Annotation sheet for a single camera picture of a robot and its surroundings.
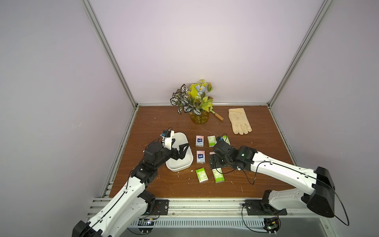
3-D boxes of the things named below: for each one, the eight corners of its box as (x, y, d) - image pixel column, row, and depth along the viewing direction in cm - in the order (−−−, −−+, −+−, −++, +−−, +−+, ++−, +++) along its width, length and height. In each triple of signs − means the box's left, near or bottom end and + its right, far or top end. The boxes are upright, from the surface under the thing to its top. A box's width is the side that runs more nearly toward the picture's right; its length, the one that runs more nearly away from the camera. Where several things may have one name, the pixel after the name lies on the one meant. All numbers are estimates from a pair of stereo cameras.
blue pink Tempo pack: (196, 163, 90) (196, 161, 88) (196, 152, 94) (196, 150, 92) (205, 163, 90) (205, 161, 88) (204, 152, 94) (205, 150, 92)
